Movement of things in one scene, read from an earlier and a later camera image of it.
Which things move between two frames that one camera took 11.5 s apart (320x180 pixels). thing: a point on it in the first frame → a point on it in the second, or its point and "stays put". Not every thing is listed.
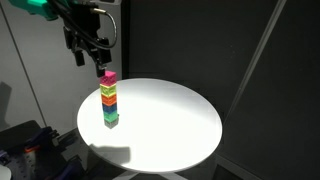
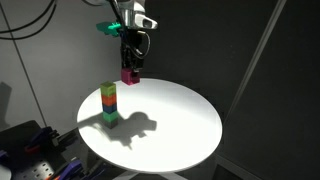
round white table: [164, 126] stays put
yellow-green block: [108, 91] stays put
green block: [111, 117] stays put
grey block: [112, 124] stays put
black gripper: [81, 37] → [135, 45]
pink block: [109, 78] → [129, 77]
